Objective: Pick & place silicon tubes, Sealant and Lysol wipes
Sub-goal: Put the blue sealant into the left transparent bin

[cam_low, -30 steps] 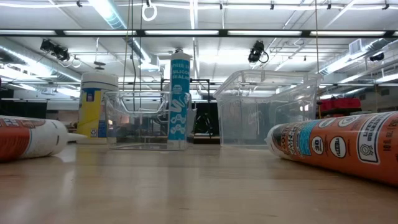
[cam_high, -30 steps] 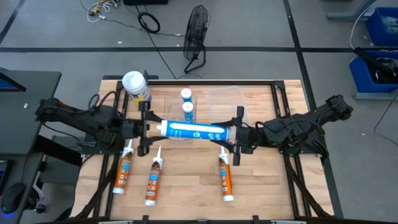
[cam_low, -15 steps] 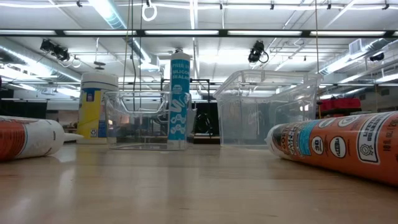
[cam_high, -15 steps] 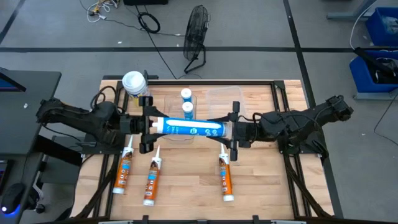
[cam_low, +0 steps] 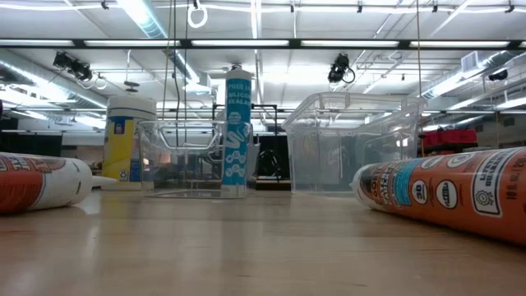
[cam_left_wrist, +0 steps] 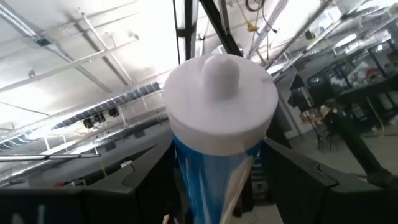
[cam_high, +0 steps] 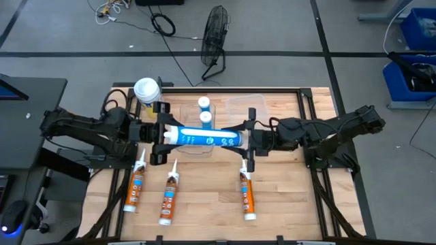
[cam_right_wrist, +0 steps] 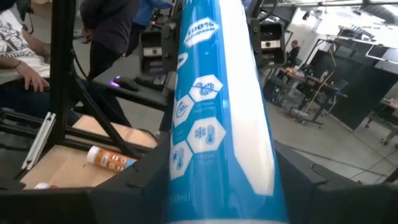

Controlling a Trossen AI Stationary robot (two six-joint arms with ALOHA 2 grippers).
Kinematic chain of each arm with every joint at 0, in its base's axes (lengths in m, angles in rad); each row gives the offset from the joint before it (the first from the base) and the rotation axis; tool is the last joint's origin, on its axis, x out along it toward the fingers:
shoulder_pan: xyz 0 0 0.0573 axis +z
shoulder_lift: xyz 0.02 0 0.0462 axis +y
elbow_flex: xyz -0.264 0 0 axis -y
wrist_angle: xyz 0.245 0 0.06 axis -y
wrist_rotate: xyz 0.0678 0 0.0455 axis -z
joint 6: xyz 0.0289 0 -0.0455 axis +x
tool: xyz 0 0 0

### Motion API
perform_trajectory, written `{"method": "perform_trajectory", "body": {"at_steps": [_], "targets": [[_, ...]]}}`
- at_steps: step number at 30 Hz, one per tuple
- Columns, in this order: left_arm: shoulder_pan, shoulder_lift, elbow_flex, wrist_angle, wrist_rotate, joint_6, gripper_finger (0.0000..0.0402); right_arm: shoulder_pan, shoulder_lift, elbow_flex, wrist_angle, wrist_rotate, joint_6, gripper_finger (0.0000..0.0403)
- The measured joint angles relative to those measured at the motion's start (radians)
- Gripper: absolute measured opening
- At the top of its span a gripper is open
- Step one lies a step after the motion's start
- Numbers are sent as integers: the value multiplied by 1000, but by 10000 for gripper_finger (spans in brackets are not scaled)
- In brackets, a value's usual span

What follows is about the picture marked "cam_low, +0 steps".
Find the blue white silicone sealant tube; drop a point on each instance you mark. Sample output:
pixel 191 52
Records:
pixel 237 123

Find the large clear plastic bin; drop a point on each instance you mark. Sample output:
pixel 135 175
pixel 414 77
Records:
pixel 328 144

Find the orange sealant tube white nozzle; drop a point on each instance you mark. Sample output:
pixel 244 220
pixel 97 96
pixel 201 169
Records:
pixel 452 193
pixel 41 181

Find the Lysol wipes canister white lid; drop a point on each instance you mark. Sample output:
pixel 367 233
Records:
pixel 123 144

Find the black floor fan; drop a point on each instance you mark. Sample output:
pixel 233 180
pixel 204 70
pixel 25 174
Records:
pixel 269 164

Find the small clear plastic bin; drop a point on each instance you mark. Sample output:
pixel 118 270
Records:
pixel 185 164

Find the black ceiling-hung device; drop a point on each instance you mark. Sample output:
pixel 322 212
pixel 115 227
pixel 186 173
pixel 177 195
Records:
pixel 74 66
pixel 236 66
pixel 339 67

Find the red storage bins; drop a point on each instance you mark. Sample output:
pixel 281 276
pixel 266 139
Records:
pixel 450 137

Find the black duct-mounted device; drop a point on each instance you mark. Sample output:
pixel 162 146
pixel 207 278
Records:
pixel 498 75

